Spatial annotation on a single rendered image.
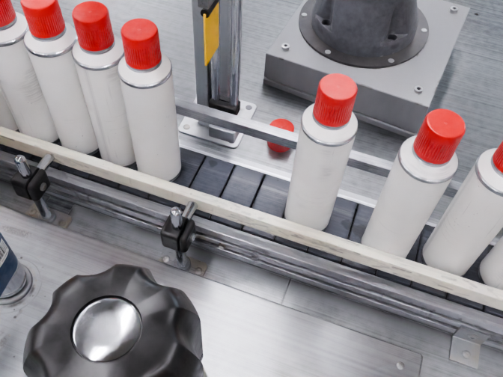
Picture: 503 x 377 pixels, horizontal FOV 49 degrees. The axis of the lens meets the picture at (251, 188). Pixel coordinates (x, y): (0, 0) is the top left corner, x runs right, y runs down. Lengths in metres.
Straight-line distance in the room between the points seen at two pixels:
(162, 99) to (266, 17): 0.44
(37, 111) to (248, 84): 0.32
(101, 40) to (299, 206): 0.25
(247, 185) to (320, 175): 0.15
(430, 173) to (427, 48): 0.38
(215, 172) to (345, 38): 0.27
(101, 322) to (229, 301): 0.33
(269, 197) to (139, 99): 0.20
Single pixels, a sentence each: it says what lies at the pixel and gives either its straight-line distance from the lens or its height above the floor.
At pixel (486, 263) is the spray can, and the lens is 0.63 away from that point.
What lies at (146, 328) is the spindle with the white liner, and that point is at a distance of 0.24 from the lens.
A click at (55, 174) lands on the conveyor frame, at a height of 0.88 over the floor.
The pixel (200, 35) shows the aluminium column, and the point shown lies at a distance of 0.66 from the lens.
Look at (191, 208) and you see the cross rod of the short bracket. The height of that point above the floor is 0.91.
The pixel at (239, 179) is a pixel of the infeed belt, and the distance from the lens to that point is 0.65.
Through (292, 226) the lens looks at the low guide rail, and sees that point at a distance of 0.58.
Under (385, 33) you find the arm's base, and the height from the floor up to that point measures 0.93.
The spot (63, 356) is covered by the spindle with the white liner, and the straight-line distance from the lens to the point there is 0.25.
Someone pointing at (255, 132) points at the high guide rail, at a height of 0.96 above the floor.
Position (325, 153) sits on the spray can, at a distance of 0.50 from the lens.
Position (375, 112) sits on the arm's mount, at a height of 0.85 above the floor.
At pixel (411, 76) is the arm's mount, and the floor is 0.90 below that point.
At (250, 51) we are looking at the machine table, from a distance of 0.88.
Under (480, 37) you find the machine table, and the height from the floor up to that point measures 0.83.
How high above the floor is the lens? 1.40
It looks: 55 degrees down
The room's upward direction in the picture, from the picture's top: 5 degrees clockwise
